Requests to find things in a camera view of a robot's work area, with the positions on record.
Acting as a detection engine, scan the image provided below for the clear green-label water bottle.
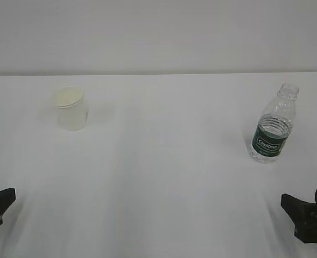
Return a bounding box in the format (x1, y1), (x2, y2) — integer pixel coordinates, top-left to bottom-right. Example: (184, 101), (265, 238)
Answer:
(249, 83), (299, 163)

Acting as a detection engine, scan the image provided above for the white paper cup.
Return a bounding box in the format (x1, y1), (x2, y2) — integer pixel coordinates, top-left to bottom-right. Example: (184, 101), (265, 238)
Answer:
(53, 87), (87, 131)

